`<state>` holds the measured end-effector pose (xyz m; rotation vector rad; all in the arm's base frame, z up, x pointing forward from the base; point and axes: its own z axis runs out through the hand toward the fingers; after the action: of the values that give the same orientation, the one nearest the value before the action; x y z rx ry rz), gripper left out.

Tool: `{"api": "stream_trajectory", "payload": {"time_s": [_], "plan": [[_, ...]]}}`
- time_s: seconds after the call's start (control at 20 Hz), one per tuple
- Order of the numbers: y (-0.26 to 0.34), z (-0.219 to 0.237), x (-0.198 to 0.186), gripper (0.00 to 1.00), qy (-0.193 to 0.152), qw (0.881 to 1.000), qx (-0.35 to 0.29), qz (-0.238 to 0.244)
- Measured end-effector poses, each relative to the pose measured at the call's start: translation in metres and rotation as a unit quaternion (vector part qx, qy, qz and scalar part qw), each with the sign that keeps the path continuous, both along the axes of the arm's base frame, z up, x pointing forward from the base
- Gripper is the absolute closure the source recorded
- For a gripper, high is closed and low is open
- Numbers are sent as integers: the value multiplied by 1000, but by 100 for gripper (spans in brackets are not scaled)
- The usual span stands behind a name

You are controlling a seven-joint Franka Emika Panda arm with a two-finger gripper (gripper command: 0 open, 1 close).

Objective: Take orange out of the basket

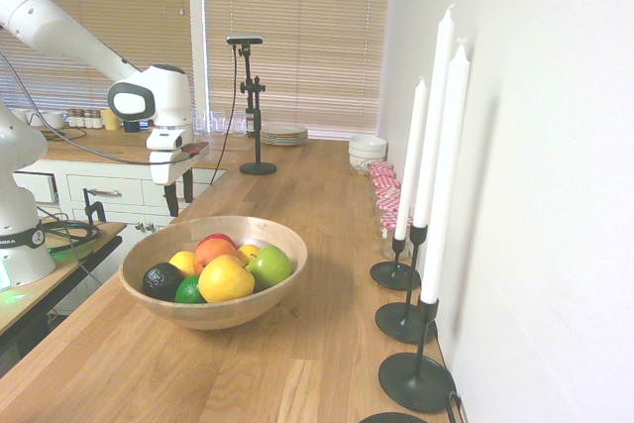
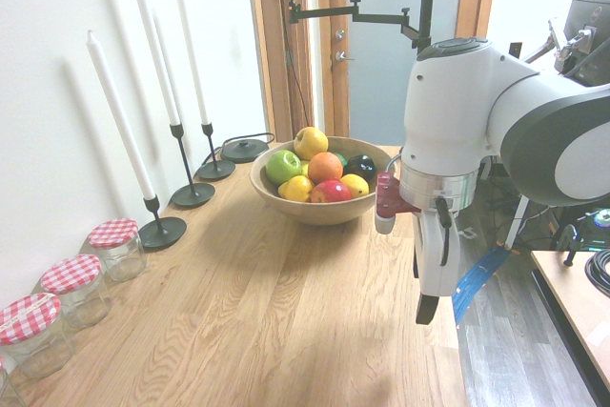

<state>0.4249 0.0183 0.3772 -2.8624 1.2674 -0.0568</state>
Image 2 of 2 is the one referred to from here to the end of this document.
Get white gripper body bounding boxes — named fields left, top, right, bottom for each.
left=412, top=209, right=463, bottom=298

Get long white taper candle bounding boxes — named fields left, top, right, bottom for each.
left=86, top=29, right=157, bottom=201
left=128, top=0, right=182, bottom=127

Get black computer monitor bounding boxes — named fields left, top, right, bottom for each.
left=564, top=0, right=610, bottom=89

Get wooden framed glass door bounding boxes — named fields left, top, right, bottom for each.
left=245, top=0, right=501, bottom=149

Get wooden desk white legs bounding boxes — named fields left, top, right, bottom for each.
left=503, top=194, right=531, bottom=252

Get yellow apple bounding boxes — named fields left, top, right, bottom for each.
left=293, top=126, right=330, bottom=161

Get small wooden side table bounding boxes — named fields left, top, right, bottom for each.
left=530, top=249, right=610, bottom=392

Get wooden fruit bowl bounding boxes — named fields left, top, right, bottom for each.
left=249, top=135, right=399, bottom=227

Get orange fruit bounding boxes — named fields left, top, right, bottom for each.
left=307, top=151, right=345, bottom=185

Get black candle holder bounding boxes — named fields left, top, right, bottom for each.
left=170, top=123, right=215, bottom=210
left=196, top=121, right=236, bottom=182
left=137, top=194, right=188, bottom=251

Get wrist camera on red mount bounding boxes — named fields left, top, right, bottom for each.
left=374, top=171, right=422, bottom=235

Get glass jar red checked lid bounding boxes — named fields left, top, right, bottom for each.
left=0, top=354, right=28, bottom=407
left=40, top=254, right=114, bottom=331
left=0, top=292, right=76, bottom=379
left=87, top=217, right=147, bottom=283

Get black clamp on table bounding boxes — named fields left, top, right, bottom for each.
left=563, top=224, right=588, bottom=268

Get black cable coil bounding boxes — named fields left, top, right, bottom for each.
left=584, top=248, right=610, bottom=296

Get black glossy fruit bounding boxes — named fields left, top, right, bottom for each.
left=343, top=153, right=377, bottom=183

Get red apple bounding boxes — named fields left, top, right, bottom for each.
left=310, top=179, right=353, bottom=204

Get blue floor tape strips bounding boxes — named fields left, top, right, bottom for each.
left=451, top=244, right=514, bottom=328

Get short white taper candle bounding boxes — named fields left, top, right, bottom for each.
left=175, top=0, right=210, bottom=126

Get yellow lemon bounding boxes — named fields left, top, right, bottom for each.
left=277, top=174, right=315, bottom=202
left=338, top=173, right=371, bottom=198

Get green apple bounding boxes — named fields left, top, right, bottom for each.
left=265, top=150, right=303, bottom=186

